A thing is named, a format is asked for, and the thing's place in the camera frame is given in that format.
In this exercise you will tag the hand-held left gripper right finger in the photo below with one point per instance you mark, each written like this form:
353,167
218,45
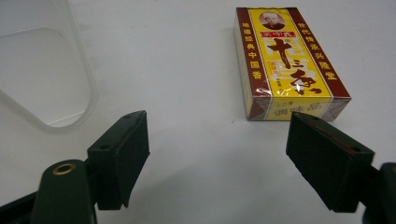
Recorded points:
330,161

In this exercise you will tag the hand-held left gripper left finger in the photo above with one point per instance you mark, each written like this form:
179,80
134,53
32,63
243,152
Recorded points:
120,158

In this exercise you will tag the yellow and brown seasoning box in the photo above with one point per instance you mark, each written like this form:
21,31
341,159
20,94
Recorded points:
286,62

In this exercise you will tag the clear plastic container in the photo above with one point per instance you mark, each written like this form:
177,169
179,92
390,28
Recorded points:
43,74

